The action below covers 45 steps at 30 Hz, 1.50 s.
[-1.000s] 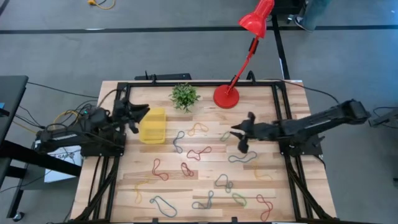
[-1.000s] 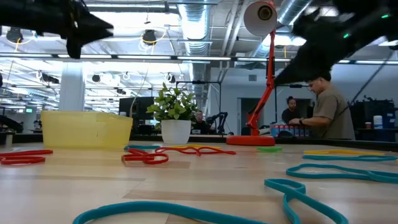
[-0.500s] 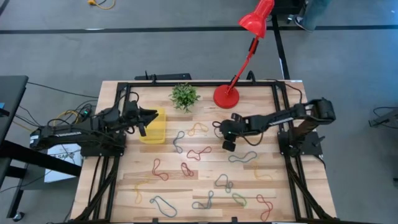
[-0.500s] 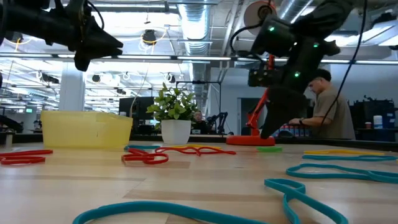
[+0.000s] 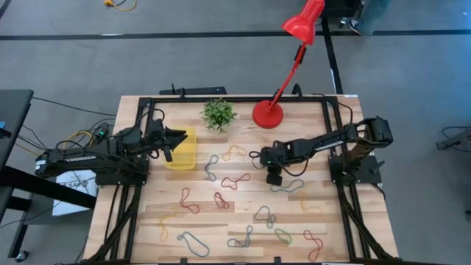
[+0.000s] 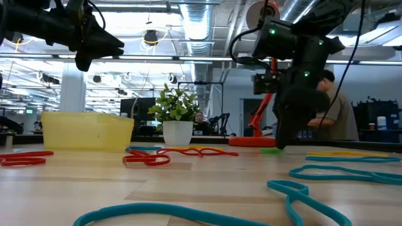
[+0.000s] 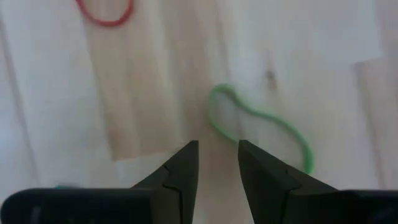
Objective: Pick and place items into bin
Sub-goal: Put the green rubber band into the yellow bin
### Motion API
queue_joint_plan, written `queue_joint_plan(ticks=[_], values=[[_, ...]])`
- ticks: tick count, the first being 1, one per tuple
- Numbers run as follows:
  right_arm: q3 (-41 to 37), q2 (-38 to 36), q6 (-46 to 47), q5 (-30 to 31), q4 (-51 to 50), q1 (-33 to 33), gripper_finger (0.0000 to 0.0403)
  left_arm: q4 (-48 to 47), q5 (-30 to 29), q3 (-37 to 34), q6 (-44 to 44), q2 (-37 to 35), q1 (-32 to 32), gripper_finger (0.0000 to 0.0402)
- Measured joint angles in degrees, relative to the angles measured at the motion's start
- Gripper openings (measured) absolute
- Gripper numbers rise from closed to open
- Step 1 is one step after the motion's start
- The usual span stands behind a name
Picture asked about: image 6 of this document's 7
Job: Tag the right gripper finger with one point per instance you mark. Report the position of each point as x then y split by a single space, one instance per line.
292 119

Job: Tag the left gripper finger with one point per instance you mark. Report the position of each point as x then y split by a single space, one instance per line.
100 40
84 61

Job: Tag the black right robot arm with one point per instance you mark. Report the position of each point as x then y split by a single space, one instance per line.
276 37

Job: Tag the black background robot arm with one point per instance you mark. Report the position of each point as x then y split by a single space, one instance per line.
223 118

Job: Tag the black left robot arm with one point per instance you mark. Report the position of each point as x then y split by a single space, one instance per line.
28 22

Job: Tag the yellow translucent plastic bin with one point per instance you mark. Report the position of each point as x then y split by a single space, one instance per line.
84 132

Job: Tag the colourful product box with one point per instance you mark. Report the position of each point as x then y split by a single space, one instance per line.
306 134

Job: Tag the person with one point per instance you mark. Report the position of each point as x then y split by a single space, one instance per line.
342 116
199 118

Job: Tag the black ceiling spotlight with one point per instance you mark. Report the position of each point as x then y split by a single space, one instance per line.
151 36

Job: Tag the yellow rubber band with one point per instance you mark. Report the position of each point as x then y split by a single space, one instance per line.
345 153
201 147

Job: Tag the teal rubber band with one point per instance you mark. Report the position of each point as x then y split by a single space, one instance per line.
141 207
135 150
345 159
387 178

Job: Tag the black storage shelf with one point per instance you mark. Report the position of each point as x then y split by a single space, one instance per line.
364 113

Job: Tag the red rubber band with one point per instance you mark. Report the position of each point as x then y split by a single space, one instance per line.
220 153
165 160
41 153

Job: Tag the red cup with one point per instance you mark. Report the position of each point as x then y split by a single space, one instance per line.
372 126

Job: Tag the white container blue label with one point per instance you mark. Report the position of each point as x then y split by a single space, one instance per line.
381 123

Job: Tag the green plant in white pot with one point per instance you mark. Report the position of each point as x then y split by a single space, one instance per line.
177 133

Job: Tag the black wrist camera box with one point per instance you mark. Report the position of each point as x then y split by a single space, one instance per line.
265 84

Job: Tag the silver ceiling air duct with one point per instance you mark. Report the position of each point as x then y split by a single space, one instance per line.
198 25

